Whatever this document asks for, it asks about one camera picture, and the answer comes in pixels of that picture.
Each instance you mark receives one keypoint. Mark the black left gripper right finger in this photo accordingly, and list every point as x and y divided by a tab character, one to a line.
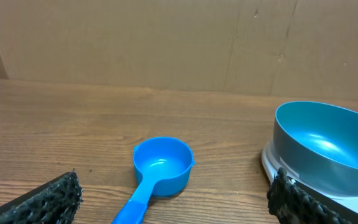
290	202

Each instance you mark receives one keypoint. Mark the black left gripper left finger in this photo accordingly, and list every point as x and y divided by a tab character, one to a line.
56	201

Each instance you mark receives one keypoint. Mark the blue plastic measuring scoop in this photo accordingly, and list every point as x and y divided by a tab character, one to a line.
162	168

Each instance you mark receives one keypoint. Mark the blue metal bowl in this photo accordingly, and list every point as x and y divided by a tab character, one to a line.
318	142

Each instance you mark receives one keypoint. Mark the white kitchen scale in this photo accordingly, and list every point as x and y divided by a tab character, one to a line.
272	162

